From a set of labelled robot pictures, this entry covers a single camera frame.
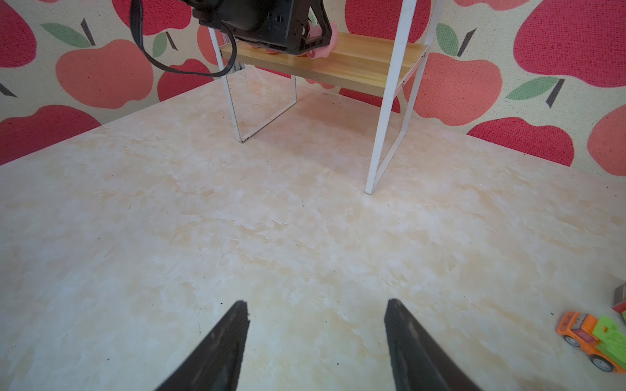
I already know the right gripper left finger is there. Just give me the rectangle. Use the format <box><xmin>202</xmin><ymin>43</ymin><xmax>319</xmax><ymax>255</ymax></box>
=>
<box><xmin>158</xmin><ymin>301</ymin><xmax>250</xmax><ymax>391</ymax></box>

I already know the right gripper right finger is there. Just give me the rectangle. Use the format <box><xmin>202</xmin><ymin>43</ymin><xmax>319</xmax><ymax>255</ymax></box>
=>
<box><xmin>384</xmin><ymin>298</ymin><xmax>479</xmax><ymax>391</ymax></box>

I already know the green orange toy truck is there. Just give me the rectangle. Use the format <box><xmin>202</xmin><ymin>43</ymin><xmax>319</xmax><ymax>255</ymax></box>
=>
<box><xmin>556</xmin><ymin>311</ymin><xmax>625</xmax><ymax>374</ymax></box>

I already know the pink toy pig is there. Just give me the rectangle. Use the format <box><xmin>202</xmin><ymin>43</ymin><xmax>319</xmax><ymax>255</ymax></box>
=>
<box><xmin>305</xmin><ymin>20</ymin><xmax>339</xmax><ymax>60</ymax></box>

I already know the brown toy block car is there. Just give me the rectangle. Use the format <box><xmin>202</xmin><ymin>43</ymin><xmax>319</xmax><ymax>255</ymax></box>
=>
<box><xmin>611</xmin><ymin>283</ymin><xmax>626</xmax><ymax>321</ymax></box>

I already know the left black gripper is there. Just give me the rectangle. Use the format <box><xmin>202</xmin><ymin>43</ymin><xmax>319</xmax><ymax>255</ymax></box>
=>
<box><xmin>186</xmin><ymin>0</ymin><xmax>333</xmax><ymax>55</ymax></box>

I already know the two-tier wooden shelf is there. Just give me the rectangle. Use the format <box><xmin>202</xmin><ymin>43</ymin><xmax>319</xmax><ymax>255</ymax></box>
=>
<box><xmin>237</xmin><ymin>0</ymin><xmax>443</xmax><ymax>195</ymax></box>

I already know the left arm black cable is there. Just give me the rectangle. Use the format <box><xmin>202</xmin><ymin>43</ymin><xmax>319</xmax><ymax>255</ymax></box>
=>
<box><xmin>129</xmin><ymin>0</ymin><xmax>239</xmax><ymax>78</ymax></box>

